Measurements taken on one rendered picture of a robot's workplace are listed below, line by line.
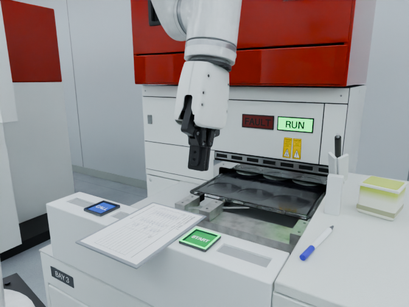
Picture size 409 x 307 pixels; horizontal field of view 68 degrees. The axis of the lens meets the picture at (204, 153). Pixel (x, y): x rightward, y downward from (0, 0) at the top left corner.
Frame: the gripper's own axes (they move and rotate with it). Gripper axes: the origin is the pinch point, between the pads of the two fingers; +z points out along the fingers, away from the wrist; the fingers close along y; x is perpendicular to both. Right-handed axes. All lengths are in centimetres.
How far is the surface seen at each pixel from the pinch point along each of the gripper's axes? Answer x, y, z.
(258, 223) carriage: 1.0, -31.7, 17.4
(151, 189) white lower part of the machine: -63, -64, 24
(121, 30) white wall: -229, -189, -105
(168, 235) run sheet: -5.7, -1.6, 15.2
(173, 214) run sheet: -10.2, -8.9, 13.6
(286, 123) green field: -2, -57, -10
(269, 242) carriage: 6.0, -25.8, 19.5
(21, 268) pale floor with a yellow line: -172, -69, 99
